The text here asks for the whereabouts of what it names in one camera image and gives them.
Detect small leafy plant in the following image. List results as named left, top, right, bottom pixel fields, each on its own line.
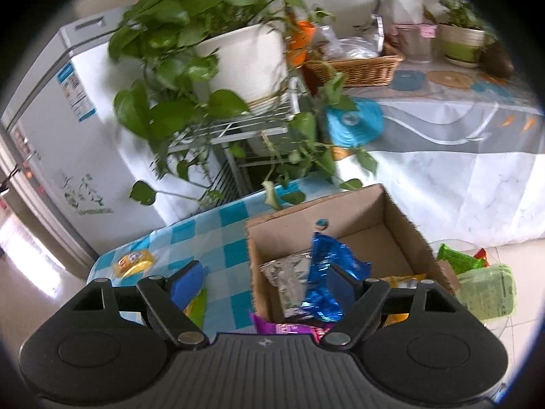
left=426, top=0, right=491, bottom=31

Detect brown round pot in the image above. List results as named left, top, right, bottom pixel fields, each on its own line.
left=483, top=40, right=516, bottom=80

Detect light green package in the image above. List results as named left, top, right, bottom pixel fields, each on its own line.
left=457, top=263, right=517, bottom=321

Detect orange plastic pot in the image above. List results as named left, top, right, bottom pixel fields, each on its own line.
left=286, top=21, right=318, bottom=67

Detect blue foil snack packet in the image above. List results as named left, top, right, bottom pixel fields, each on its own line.
left=304, top=232, right=372, bottom=324

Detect clear plastic bags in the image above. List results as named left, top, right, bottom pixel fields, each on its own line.
left=317, top=23, right=384, bottom=61

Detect white refrigerator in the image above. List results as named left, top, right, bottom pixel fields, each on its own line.
left=0, top=6, right=172, bottom=283

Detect white marbled tablecloth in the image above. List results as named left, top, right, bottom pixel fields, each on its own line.
left=332, top=57, right=545, bottom=248

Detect small yellow snack packet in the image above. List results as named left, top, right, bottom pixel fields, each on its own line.
left=113, top=249, right=156, bottom=278

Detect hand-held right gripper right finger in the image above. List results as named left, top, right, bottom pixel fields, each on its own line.
left=318, top=263, right=465, bottom=349

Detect purple snack packet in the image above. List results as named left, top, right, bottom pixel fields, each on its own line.
left=250, top=313, right=340, bottom=344

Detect large white plant pot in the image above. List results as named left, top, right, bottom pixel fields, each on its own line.
left=193, top=23, right=289, bottom=105

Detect green and white plant pot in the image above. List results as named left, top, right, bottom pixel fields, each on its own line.
left=438, top=23, right=486, bottom=69

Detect wicker basket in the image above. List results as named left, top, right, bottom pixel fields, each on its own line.
left=303, top=42, right=405, bottom=88

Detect clear bin with green packets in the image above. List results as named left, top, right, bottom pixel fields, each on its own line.
left=428, top=239, right=518, bottom=351

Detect bright green packet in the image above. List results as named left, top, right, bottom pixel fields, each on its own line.
left=436, top=243, right=482, bottom=276

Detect white square plant pot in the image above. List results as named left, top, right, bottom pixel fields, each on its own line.
left=379, top=0, right=425, bottom=25

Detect silver foil snack packet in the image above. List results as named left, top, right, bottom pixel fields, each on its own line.
left=259, top=251, right=316, bottom=318

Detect blue checkered tablecloth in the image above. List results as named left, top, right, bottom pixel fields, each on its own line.
left=87, top=179, right=355, bottom=338

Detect cardboard box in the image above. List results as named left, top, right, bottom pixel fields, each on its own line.
left=245, top=183, right=459, bottom=334

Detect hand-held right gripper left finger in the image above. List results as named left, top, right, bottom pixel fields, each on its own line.
left=68, top=260, right=210, bottom=349

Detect white metal rack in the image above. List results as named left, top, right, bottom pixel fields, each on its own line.
left=168, top=74, right=308, bottom=210

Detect green pothos plant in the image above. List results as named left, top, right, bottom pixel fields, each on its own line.
left=108, top=0, right=379, bottom=210

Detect green snack packet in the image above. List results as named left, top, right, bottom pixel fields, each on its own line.
left=183, top=287, right=209, bottom=330

